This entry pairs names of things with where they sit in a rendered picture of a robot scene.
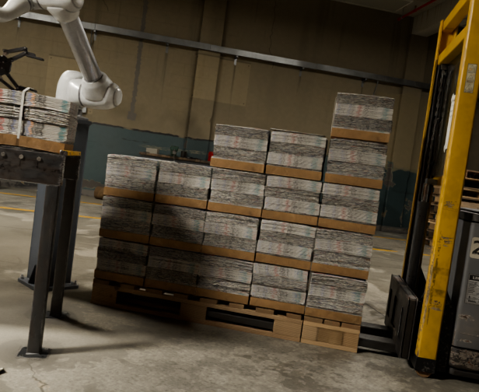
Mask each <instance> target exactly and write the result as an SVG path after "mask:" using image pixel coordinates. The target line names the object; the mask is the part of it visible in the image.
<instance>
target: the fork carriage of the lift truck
mask: <svg viewBox="0 0 479 392"><path fill-rule="evenodd" d="M418 300H419V299H418V297H417V296H416V295H415V294H414V293H413V291H412V290H411V289H410V287H409V286H408V285H407V283H406V282H405V281H404V280H403V279H402V278H401V276H400V275H399V276H398V275H393V274H392V275H391V280H390V290H389V295H388V300H387V305H386V316H385V320H384V324H385V325H386V326H388V328H389V330H390V333H389V335H390V338H392V339H393V340H394V342H395V349H396V352H397V355H398V357H399V359H400V357H401V358H404V359H407V360H409V359H410V354H411V345H412V340H413V334H414V326H415V320H416V315H417V309H418Z"/></svg>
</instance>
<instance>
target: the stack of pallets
mask: <svg viewBox="0 0 479 392"><path fill-rule="evenodd" d="M470 176H471V178H470ZM464 183H465V187H463V196H462V200H463V201H465V202H470V203H475V202H477V204H479V188H478V184H479V171H474V170H467V171H466V176H465V182H464ZM434 188H435V190H434V192H432V202H431V207H430V212H429V217H428V223H429V222H430V225H428V227H427V231H429V233H428V234H427V232H426V237H425V244H427V245H429V247H432V240H433V235H434V229H435V220H436V215H437V210H438V204H439V195H440V190H441V186H437V185H434ZM433 197H435V200H434V201H433ZM433 205H434V206H435V207H434V209H433ZM434 214H435V218H433V215H434ZM429 240H430V243H428V241H429Z"/></svg>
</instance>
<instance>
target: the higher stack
mask: <svg viewBox="0 0 479 392"><path fill-rule="evenodd" d="M336 98H337V101H336V106H335V110H334V115H333V117H334V122H333V121H332V122H333V128H345V129H352V130H359V131H371V132H379V133H386V134H389V133H391V132H392V130H391V129H392V127H391V125H392V124H393V121H392V115H393V106H394V101H395V99H394V98H389V97H384V96H370V95H362V94H354V93H337V97H336ZM387 143H389V142H377V141H370V140H363V139H356V138H344V137H337V136H331V137H330V142H329V144H330V147H329V148H328V149H329V152H328V157H327V164H326V166H327V165H328V166H327V171H325V173H332V174H339V175H345V176H351V177H362V178H369V179H374V180H383V178H384V175H383V174H384V173H385V172H384V171H385V170H384V168H385V164H386V157H387V155H386V152H387V145H386V144H387ZM325 182H326V181H325ZM325 182H324V183H323V189H322V194H321V195H322V197H321V198H322V200H321V199H320V200H321V201H320V212H319V213H320V214H319V218H324V219H333V220H338V221H344V222H353V223H358V224H364V225H369V226H376V220H377V215H378V211H379V201H378V200H379V193H380V191H378V190H377V189H379V188H372V187H361V186H355V185H349V184H338V183H332V182H327V183H325ZM367 188H368V189H367ZM373 189H376V190H373ZM316 227H317V229H316V230H317V231H316V237H315V239H316V241H315V243H314V244H315V247H314V255H313V263H318V264H328V265H333V266H338V267H343V268H353V269H358V270H363V271H368V270H369V268H370V264H371V261H370V259H371V255H372V242H373V236H372V234H368V233H358V232H353V231H347V230H343V229H333V228H328V227H322V226H318V225H317V226H316ZM309 275H310V281H309V285H308V286H309V290H308V289H307V291H308V295H307V299H306V307H311V308H316V309H321V310H329V311H334V312H338V313H346V314H351V315H356V316H360V317H361V316H362V309H363V304H364V303H365V294H366V293H367V292H366V291H367V289H368V282H367V279H362V278H353V277H348V276H343V275H334V274H328V273H323V272H318V271H311V274H309ZM360 327H361V326H360V324H352V323H347V322H342V321H338V320H330V319H325V318H320V317H312V316H307V315H304V321H303V327H302V337H301V342H302V343H306V344H310V345H318V346H322V347H327V348H334V349H339V350H343V351H347V352H355V353H357V350H358V339H359V335H360Z"/></svg>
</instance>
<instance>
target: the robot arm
mask: <svg viewBox="0 0 479 392"><path fill-rule="evenodd" d="M83 4H84V0H8V1H7V3H6V4H5V5H4V6H3V7H2V8H0V23H4V22H8V21H11V20H13V19H15V18H17V17H19V16H21V15H23V14H25V13H28V12H29V11H30V10H32V9H34V10H37V9H46V10H47V11H48V12H49V13H50V14H51V15H52V16H53V17H54V18H55V19H56V20H57V21H58V22H59V23H60V24H61V28H62V29H63V31H64V34H65V36H66V39H67V41H68V43H69V46H70V48H71V49H72V53H73V54H74V57H75V60H76V62H77V64H78V66H79V69H80V71H81V72H77V71H65V72H64V73H63V74H62V75H61V77H60V79H59V81H58V86H57V91H56V97H55V98H58V99H62V100H67V101H70V102H73V103H75V104H76V105H78V106H79V112H78V115H77V116H78V117H77V118H78V119H80V120H84V121H88V120H89V118H86V117H83V116H82V108H83V107H88V108H92V109H98V110H109V109H112V108H115V107H116V106H118V105H119V104H120V103H121V101H122V91H121V88H120V87H119V86H118V85H117V84H116V83H113V82H112V81H111V80H110V78H109V77H108V76H107V74H106V73H104V72H101V71H100V68H99V66H98V64H97V62H96V59H95V56H94V53H93V50H92V48H91V46H90V44H89V41H88V38H87V36H86V33H85V30H84V29H83V26H82V23H81V20H80V18H79V12H80V11H79V10H80V9H81V8H82V7H83ZM2 51H3V55H2V56H0V82H2V83H3V84H4V85H5V86H7V87H8V88H9V89H11V90H16V91H20V90H21V91H23V90H25V89H26V87H24V86H18V84H17V83H16V82H15V80H14V79H13V78H12V76H11V75H10V74H9V73H10V72H11V67H12V62H14V61H15V60H17V59H19V58H22V57H24V56H27V57H29V58H34V59H37V60H41V61H44V59H43V58H39V57H36V55H35V54H34V53H30V52H28V49H27V47H18V48H13V49H9V50H6V49H2ZM20 51H23V52H22V53H20V54H18V55H16V56H13V57H11V58H7V57H6V55H7V54H11V53H16V52H20ZM2 75H6V76H7V77H8V78H9V80H10V81H11V82H12V84H13V85H14V86H15V87H16V89H14V88H13V87H11V86H10V85H9V84H8V83H7V82H6V81H4V80H3V78H2Z"/></svg>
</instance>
